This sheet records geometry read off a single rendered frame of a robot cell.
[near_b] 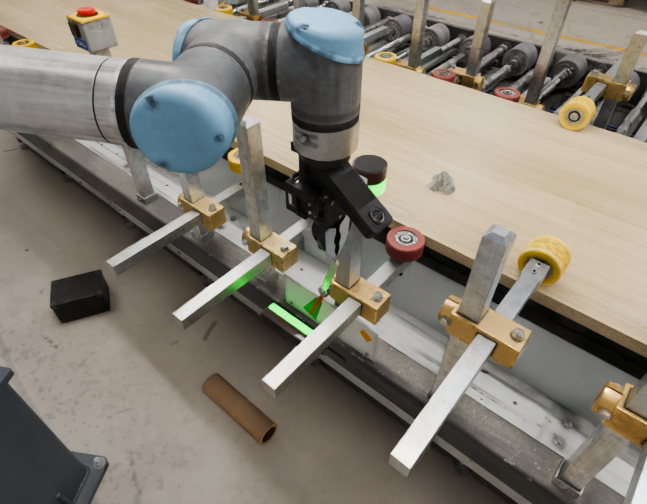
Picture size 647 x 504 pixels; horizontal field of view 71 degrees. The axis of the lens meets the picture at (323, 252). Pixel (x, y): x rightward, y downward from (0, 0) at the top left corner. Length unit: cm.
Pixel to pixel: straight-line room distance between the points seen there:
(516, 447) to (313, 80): 74
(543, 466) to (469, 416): 15
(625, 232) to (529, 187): 22
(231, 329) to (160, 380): 33
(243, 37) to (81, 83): 18
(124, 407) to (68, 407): 20
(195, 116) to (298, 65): 16
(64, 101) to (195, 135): 13
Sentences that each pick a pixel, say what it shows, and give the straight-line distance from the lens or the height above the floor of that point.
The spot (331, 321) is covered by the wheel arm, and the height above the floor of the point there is 86.
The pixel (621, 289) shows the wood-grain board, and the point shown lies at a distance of 103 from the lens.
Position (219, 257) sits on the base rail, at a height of 70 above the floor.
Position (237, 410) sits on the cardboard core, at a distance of 168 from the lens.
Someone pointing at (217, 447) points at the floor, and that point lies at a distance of 172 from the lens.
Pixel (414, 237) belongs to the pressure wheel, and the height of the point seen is 90.
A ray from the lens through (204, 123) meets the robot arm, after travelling 45.
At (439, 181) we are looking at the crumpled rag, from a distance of 113.
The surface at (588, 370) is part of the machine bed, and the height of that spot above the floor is 76.
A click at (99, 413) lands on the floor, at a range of 191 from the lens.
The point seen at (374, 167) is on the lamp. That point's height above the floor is 112.
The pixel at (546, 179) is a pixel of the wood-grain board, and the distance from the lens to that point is 126.
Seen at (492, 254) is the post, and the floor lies 111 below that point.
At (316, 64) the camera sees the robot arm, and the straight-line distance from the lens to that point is 55.
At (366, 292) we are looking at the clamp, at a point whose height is 87.
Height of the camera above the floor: 155
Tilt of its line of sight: 44 degrees down
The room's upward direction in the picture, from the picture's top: straight up
